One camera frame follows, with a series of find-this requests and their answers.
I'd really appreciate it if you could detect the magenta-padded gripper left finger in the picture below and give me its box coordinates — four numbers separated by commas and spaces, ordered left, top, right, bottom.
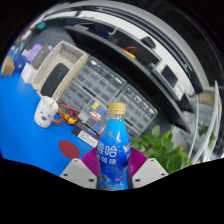
59, 148, 101, 190

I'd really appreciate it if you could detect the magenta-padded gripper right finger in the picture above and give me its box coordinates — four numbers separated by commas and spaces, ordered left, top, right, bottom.
128, 147, 169, 190

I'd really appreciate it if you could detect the blue drink bottle gold cap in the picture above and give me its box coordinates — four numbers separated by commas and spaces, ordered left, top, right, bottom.
95, 102, 133, 192

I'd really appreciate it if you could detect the flat round red coaster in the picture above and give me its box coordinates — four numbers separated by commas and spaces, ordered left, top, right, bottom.
58, 139, 81, 160

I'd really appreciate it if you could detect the green potted plant white pot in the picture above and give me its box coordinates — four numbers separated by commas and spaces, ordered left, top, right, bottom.
130, 124, 194, 175

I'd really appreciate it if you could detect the black box with white label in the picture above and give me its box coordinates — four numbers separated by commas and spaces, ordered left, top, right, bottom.
70, 121, 101, 149

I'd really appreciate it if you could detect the red and yellow multimeter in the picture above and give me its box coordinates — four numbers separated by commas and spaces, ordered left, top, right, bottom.
53, 103, 81, 126

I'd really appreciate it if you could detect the clear compartment parts box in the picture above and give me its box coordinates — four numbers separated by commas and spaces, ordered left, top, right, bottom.
79, 98, 111, 134

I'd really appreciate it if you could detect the grey small-parts drawer cabinet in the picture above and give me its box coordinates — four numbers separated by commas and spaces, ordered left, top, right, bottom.
58, 58, 128, 118
114, 84, 159, 138

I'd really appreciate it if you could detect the white mug with face print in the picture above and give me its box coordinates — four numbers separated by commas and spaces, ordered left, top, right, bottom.
33, 95, 60, 129

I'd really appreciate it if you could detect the white shelf rack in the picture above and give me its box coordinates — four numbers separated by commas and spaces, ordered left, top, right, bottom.
186, 79, 224, 164

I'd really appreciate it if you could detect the white stirrer stick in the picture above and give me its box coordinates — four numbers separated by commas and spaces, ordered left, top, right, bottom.
49, 94, 60, 108

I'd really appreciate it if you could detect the black rectangular speaker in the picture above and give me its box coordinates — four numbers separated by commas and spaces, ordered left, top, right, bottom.
40, 63, 70, 98

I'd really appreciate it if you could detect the dark shelf unit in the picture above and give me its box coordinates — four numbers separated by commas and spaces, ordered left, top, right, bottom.
36, 1, 214, 134

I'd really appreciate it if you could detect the beige perforated tray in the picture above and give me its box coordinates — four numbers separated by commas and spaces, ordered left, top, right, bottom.
32, 40, 90, 101

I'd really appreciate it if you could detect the dark grey upright box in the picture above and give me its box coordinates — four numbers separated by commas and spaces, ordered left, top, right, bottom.
31, 44, 54, 70

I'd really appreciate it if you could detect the blue box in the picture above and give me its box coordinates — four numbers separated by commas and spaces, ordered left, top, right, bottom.
12, 49, 28, 73

